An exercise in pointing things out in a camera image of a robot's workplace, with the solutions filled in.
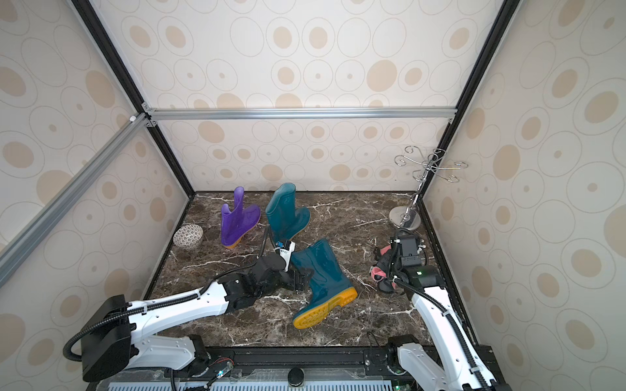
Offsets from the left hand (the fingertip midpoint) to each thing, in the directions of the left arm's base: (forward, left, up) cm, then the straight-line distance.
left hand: (310, 270), depth 77 cm
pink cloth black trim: (-2, -21, +3) cm, 21 cm away
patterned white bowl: (+21, +52, -13) cm, 58 cm away
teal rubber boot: (+17, +9, +5) cm, 20 cm away
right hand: (+3, -28, 0) cm, 28 cm away
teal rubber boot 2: (-1, -7, -12) cm, 14 cm away
